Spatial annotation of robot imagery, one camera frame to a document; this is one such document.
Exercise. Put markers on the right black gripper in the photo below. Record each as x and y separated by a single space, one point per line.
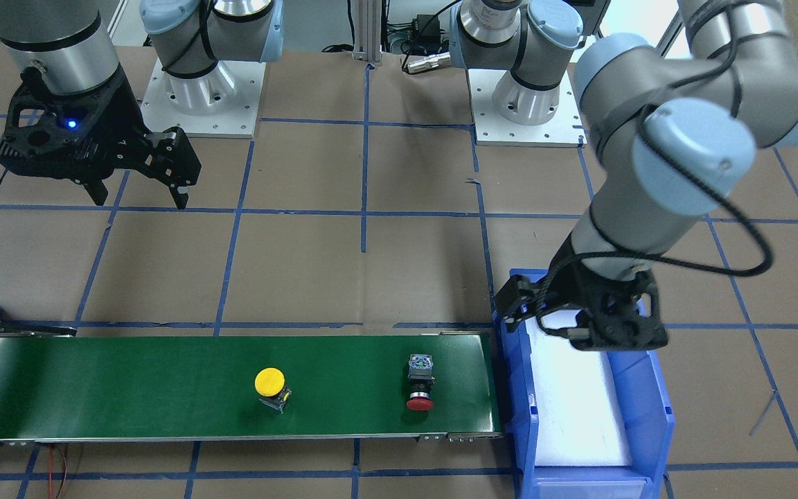
116 116

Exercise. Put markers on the blue bin with foam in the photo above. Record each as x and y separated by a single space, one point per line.
645 406

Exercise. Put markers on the green conveyor belt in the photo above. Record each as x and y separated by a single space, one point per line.
202 388

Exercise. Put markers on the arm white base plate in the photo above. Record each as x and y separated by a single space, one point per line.
507 114
222 104

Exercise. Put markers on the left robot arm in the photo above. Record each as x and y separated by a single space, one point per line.
674 137

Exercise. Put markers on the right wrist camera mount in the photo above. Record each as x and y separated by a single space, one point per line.
39 128

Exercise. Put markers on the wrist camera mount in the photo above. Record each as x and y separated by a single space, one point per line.
641 327
39 128

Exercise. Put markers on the aluminium frame post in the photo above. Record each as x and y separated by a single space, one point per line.
368 28

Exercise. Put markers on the red mushroom push button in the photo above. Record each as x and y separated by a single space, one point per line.
421 378

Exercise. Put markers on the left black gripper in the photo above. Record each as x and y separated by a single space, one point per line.
560 287

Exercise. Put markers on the white foam pad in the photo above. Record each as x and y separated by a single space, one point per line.
579 419

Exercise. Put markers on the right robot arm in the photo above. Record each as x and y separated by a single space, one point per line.
65 44

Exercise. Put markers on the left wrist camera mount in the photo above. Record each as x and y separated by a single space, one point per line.
641 327

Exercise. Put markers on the yellow push button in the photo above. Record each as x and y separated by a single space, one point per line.
271 388

